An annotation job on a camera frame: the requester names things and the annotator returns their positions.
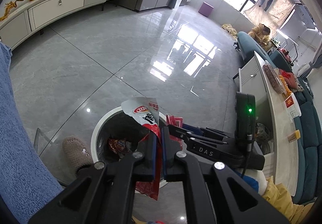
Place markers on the red white torn wrapper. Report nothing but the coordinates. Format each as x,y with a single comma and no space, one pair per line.
145,111

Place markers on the golden dragon figurine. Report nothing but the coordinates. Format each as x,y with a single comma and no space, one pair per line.
8,7

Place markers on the white grey tv cabinet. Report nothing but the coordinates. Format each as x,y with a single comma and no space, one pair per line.
33,16

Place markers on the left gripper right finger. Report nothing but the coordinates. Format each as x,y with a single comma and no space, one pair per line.
213,192

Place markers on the yellow sleeve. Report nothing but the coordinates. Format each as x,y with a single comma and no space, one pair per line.
279,197

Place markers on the red snack bag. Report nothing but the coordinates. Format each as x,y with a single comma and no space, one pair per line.
120,146

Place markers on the purple stool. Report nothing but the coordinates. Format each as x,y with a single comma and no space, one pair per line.
205,9

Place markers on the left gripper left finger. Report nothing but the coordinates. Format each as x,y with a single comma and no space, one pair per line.
103,193

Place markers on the brown knitted slipper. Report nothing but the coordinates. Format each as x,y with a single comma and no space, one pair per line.
77,154

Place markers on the teal sofa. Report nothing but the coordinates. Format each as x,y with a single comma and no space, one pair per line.
308,124

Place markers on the pink red snack wrapper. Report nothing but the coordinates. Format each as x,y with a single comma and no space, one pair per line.
175,121

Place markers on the white round trash bin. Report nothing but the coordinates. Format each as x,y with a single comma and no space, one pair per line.
115,124

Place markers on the blue white gloved right hand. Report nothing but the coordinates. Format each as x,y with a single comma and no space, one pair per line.
256,180

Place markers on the white coffee table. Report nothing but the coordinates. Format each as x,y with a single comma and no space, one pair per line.
282,161

